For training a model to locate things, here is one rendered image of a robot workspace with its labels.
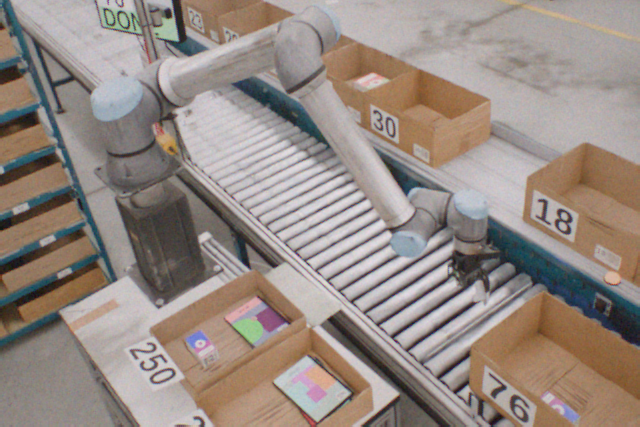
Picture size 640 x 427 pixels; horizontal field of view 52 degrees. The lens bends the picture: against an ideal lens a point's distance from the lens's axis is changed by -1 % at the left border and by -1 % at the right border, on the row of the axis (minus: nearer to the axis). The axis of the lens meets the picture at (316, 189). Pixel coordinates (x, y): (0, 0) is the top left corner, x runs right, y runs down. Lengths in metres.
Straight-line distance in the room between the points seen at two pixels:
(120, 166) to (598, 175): 1.51
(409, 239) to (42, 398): 1.99
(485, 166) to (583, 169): 0.34
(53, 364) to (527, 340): 2.15
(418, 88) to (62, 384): 2.00
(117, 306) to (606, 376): 1.50
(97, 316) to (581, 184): 1.66
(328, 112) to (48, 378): 2.08
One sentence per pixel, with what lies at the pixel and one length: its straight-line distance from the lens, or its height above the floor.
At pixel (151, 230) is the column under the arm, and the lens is 2.13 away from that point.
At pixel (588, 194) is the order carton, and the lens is 2.36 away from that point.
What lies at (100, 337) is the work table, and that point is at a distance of 2.25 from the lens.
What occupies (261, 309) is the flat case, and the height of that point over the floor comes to 0.78.
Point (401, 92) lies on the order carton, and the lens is 2.75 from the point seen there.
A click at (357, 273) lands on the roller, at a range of 2.23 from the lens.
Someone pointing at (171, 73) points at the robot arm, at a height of 1.45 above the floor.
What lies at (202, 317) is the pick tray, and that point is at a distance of 2.14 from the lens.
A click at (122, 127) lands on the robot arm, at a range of 1.97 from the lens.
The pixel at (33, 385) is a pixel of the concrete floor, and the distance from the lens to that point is 3.30.
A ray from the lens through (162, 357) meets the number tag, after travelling 1.96.
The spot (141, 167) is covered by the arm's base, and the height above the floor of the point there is 1.24.
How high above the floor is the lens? 2.27
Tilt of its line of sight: 36 degrees down
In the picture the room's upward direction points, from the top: 8 degrees counter-clockwise
